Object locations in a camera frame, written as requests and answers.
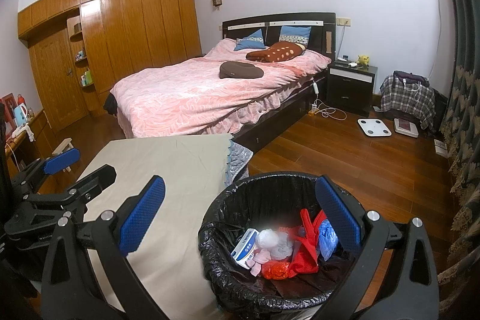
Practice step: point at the brown cushion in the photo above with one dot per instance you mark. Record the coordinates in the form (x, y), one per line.
(240, 70)

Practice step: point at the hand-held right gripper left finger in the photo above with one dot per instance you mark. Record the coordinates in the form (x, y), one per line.
(140, 215)

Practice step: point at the green bottle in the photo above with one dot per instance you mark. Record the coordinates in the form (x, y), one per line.
(85, 78)

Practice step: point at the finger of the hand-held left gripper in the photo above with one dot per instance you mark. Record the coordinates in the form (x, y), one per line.
(97, 175)
(62, 158)

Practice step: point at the yellow plush toy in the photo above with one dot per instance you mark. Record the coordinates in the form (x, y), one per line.
(362, 60)

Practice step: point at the wooden door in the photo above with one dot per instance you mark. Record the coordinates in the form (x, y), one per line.
(52, 84)

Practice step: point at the white translucent plastic bag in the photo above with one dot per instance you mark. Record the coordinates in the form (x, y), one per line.
(273, 241)

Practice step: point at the wooden lattice wall lamp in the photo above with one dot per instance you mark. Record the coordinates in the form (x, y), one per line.
(216, 0)

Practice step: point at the blue plastic bag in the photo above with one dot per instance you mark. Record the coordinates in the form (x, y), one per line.
(327, 237)

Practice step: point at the white bathroom scale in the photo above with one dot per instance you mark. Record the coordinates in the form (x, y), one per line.
(374, 127)

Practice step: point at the pink patterned blanket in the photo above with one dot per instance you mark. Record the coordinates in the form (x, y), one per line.
(180, 95)

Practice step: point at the beige tablecloth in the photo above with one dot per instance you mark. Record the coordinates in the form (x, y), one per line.
(168, 162)

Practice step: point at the dark bag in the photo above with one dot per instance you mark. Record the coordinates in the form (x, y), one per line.
(405, 76)

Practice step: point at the white wooden stool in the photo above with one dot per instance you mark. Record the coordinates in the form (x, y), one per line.
(63, 145)

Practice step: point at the white paper booklet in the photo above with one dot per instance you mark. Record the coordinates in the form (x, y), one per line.
(440, 147)

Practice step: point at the pink sock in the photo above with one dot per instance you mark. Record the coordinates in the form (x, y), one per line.
(259, 262)

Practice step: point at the red cloth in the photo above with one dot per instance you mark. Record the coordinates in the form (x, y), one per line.
(305, 252)

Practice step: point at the trash bin with black bag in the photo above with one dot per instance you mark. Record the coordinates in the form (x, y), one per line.
(240, 286)

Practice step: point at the black and white nightstand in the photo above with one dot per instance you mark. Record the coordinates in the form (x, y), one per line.
(350, 91)

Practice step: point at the dark wooden bed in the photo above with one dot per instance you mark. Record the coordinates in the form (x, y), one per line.
(277, 121)

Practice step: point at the dark cloth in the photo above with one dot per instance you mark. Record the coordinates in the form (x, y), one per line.
(110, 104)

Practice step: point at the wooden desk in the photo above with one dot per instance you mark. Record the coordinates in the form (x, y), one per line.
(37, 132)

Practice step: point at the blue pillow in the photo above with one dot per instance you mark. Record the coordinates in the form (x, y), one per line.
(249, 42)
(294, 33)

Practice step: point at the white and blue box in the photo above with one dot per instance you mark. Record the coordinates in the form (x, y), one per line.
(243, 248)

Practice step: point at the red photo frame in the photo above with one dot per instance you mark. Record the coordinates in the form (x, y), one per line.
(8, 101)

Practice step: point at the red plastic bag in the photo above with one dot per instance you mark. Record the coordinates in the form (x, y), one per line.
(275, 271)

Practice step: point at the wall socket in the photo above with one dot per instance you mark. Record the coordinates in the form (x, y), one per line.
(343, 21)

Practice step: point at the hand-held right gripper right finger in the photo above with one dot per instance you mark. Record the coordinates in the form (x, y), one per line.
(337, 211)

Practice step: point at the wooden wardrobe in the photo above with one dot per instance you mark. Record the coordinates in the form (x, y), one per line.
(142, 27)

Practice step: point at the dark green patterned curtain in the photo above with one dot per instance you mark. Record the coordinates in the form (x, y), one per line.
(465, 80)

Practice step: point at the white hanging cloth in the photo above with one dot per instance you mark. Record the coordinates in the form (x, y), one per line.
(28, 134)

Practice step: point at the quilted grey-blue mat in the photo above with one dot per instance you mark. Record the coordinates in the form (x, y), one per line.
(238, 158)

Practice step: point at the plaid cloth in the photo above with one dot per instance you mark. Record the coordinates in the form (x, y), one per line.
(407, 102)

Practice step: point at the white scale with red centre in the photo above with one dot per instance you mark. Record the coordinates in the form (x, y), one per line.
(405, 127)

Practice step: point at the red bottle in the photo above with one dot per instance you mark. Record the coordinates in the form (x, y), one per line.
(20, 97)

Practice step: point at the red dotted pillow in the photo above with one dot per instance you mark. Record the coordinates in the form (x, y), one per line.
(275, 52)

